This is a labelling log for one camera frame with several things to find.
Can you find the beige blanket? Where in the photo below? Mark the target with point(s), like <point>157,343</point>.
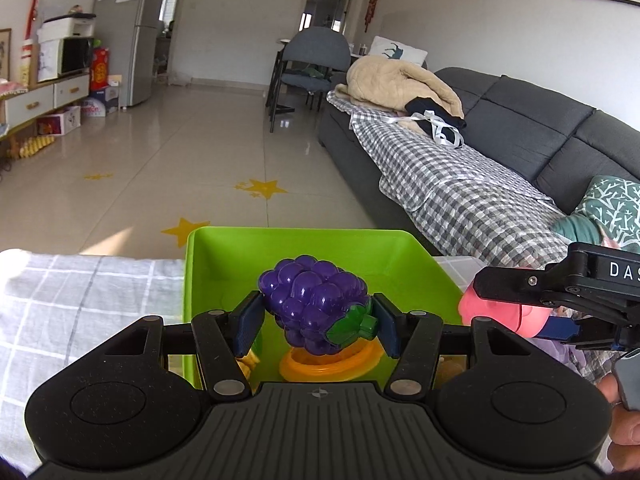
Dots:
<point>390,80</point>

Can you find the open cardboard box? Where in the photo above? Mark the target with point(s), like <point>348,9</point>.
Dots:
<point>112,95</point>

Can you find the purple toy grapes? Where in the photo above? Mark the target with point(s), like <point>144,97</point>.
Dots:
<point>305,300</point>

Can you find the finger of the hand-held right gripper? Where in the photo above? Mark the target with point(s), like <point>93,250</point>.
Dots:
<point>510,282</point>
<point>562,331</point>

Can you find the microwave oven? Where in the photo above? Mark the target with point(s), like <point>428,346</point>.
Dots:
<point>75,55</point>

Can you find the white deer print pillow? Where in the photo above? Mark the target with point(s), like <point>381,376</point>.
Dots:
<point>395,50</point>

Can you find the grey chair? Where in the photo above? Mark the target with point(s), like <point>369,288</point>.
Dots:
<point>320,45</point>

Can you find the white blue carton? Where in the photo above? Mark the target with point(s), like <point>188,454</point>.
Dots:
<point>94,106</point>

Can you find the amber toy octopus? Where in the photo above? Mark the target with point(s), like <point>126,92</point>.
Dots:
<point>452,370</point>

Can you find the red gift box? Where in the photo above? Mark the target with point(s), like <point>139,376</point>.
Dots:
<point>99,67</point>

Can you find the green plastic cookie box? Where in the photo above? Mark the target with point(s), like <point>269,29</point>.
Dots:
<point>225,260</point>

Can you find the grey checked blanket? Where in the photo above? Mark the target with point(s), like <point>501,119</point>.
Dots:
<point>450,185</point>

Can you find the white printed carton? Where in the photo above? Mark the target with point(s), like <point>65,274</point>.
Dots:
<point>60,120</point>

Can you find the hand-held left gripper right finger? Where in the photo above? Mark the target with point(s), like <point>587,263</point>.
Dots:
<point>387,330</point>

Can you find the yellow toy corn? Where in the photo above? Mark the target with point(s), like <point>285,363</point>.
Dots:
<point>247,367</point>

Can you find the teal cloth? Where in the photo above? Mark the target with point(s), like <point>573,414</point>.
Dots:
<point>575,230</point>

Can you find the silver fridge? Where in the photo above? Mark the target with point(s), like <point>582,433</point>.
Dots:
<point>130,50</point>

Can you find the orange toy bowl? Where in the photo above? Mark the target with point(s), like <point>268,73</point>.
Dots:
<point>310,367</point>

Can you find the framed cartoon picture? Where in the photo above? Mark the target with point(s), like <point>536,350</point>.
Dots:
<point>4,55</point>

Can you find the row of yellow toy ducks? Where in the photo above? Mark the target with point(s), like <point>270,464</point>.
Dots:
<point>35,147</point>

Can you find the yellow star floor sticker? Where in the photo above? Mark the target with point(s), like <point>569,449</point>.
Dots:
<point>262,189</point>
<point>98,176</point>

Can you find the checked grey tablecloth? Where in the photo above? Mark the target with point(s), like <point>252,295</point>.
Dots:
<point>75,310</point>

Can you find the green leaf print pillow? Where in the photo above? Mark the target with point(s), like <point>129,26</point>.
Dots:
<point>615,205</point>

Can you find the purple glove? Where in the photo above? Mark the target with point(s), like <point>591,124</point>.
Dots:
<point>575,360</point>

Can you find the yellow white canister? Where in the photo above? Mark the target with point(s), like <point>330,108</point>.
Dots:
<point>26,62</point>

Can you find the pink gourd toy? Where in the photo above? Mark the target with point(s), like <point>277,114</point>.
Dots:
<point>500,317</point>

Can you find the dark red wall ornament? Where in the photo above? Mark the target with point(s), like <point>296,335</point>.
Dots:
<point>372,5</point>

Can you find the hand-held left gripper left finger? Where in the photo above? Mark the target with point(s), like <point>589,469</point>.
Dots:
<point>247,325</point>

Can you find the dark grey sofa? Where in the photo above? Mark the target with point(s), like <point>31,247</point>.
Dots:
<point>525,110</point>

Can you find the white printer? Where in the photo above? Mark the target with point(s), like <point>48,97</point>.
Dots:
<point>65,25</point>

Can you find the white carton with drawing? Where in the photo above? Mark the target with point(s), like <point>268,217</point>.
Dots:
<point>47,60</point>

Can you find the white wooden cabinet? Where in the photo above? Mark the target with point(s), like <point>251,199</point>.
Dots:
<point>45,97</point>

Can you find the person's right hand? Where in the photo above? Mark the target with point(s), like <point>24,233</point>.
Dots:
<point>627,430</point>

